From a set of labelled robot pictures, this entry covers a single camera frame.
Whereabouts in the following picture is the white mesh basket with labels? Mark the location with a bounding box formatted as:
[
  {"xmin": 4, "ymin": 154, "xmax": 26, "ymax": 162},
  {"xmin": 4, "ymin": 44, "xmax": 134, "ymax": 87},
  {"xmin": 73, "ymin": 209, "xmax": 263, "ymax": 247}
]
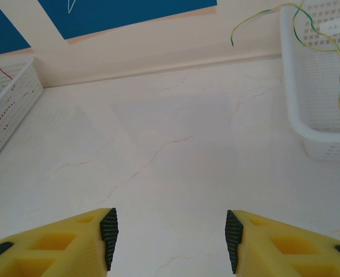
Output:
[{"xmin": 279, "ymin": 0, "xmax": 340, "ymax": 162}]

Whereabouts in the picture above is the white plastic mesh basket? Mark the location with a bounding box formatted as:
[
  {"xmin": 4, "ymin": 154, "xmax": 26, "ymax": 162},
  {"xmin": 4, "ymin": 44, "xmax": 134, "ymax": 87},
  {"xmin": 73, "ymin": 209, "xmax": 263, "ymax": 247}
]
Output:
[{"xmin": 0, "ymin": 56, "xmax": 43, "ymax": 160}]

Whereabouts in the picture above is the red wire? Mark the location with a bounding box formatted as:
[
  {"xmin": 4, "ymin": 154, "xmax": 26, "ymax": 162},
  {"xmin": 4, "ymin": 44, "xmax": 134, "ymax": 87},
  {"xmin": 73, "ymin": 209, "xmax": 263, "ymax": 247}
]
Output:
[
  {"xmin": 0, "ymin": 86, "xmax": 36, "ymax": 135},
  {"xmin": 0, "ymin": 55, "xmax": 13, "ymax": 80}
]

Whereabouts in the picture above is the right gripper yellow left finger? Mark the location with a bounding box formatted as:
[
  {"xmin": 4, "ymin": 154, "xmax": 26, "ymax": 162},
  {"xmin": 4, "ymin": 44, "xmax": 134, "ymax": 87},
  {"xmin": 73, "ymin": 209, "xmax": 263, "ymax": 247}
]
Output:
[{"xmin": 0, "ymin": 207, "xmax": 120, "ymax": 277}]

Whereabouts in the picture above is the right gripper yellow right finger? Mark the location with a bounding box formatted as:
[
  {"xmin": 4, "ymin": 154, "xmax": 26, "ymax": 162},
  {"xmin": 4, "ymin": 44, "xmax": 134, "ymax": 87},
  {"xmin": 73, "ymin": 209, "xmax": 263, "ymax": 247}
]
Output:
[{"xmin": 225, "ymin": 209, "xmax": 340, "ymax": 277}]

